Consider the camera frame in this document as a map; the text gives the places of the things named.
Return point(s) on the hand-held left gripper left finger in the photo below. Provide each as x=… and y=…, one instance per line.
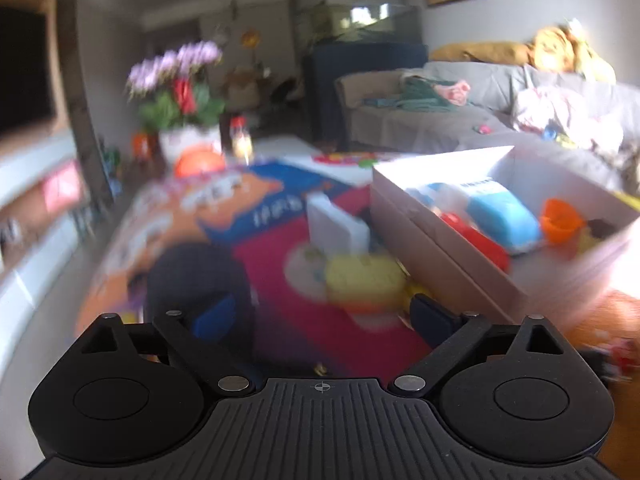
x=215, y=317

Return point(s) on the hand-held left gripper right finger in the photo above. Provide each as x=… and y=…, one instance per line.
x=431, y=314

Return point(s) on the black plush toy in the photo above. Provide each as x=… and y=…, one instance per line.
x=200, y=275

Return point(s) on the pink cardboard box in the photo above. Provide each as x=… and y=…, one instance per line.
x=450, y=270

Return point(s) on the yellow plastic toy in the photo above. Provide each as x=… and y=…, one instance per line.
x=365, y=280

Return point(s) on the large red plastic ball toy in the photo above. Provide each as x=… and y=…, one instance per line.
x=482, y=245

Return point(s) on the white blue tissue pack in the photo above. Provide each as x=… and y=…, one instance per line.
x=440, y=195

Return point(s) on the blue wet wipes packet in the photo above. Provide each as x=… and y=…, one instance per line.
x=505, y=220

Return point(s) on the small white box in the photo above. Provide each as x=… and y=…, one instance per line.
x=335, y=230

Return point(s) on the orange cup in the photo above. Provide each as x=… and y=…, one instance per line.
x=560, y=220

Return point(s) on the colourful cartoon play mat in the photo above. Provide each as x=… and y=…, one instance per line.
x=300, y=330

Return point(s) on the orange round toy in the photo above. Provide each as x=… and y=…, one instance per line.
x=200, y=162

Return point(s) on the colourful foam letters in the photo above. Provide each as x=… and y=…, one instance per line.
x=350, y=159

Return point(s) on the pink orchid in white pot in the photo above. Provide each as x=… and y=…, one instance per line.
x=190, y=142

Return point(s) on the clear jar with red lid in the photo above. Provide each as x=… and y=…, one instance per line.
x=241, y=137

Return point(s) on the grey sofa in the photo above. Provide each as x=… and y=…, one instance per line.
x=425, y=130

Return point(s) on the white wooden television cabinet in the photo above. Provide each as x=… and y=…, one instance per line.
x=30, y=310

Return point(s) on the orange container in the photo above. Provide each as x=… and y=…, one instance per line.
x=140, y=145

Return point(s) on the small pink toy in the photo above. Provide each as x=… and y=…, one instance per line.
x=482, y=129

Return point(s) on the small red toy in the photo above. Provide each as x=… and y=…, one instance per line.
x=620, y=355

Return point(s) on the pink paper bag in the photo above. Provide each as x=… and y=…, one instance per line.
x=62, y=187

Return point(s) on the green cloth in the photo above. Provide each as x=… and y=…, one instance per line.
x=420, y=97

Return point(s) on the pink baby garment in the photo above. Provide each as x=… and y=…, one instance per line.
x=452, y=92

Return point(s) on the dark blue cabinet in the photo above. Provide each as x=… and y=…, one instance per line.
x=320, y=100

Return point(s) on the pink white clothes pile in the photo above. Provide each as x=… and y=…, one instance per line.
x=560, y=110

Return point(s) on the yellow pillow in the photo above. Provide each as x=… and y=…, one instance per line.
x=480, y=53

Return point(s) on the yellow hanging ornament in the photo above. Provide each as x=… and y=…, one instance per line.
x=250, y=38

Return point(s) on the yellow duck plush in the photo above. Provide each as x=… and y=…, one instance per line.
x=565, y=55

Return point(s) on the glass fish tank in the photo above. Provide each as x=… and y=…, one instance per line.
x=350, y=15

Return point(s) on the black television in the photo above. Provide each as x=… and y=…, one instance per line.
x=25, y=70

